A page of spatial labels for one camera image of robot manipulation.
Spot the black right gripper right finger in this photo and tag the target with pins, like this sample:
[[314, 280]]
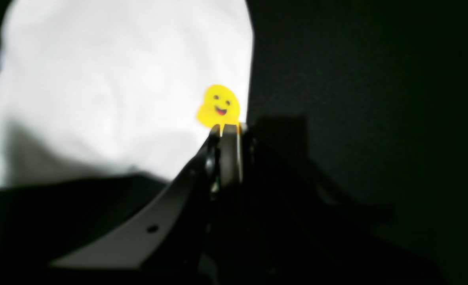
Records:
[[320, 236]]

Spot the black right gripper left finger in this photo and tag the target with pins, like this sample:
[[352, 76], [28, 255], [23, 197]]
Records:
[[161, 243]]

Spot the white printed t-shirt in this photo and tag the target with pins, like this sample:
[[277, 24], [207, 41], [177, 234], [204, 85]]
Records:
[[93, 88]]

